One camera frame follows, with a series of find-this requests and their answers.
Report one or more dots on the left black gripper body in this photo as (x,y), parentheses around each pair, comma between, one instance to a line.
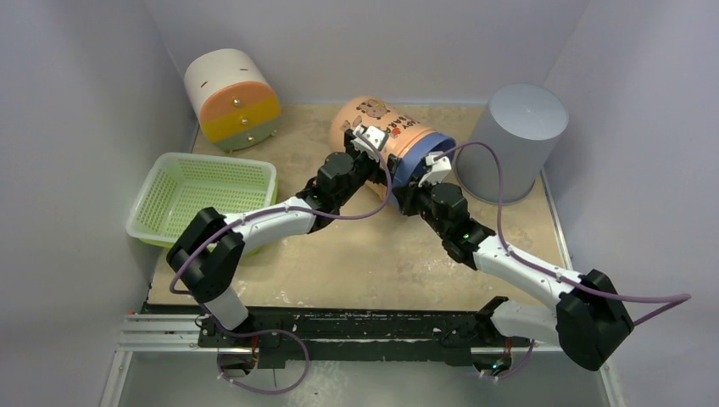
(364,170)

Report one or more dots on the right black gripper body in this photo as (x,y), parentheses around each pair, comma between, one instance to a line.
(415,192)

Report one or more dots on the blue plastic bucket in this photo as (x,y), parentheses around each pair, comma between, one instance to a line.
(412,163)

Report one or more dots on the orange printed plastic bucket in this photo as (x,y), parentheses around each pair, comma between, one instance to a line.
(403,130)

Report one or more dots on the grey plastic bucket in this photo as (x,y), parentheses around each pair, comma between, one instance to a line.
(511,142)

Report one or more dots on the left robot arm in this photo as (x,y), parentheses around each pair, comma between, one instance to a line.
(206,255)

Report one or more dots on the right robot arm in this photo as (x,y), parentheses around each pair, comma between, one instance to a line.
(578,313)

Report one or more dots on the small round drawer cabinet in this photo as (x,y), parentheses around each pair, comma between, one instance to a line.
(235,105)

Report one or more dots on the white perforated plastic basket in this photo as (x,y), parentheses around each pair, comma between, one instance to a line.
(221,170)

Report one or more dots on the green plastic tray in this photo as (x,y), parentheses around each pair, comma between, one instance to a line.
(166,209)

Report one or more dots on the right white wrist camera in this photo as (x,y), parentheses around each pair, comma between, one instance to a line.
(438,165)

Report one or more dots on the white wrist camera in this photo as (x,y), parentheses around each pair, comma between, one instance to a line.
(438,165)
(368,137)

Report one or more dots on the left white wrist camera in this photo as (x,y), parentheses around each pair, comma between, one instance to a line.
(368,137)

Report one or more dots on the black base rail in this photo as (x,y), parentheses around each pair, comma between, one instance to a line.
(276,335)

